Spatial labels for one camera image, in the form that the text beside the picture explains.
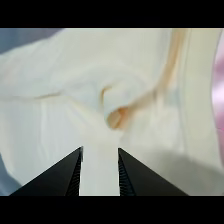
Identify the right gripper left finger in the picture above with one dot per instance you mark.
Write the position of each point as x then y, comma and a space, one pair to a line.
61, 176

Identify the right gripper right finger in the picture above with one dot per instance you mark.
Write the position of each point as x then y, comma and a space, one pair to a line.
141, 178

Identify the cream white shirt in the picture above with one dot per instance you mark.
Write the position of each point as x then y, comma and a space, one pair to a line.
100, 93

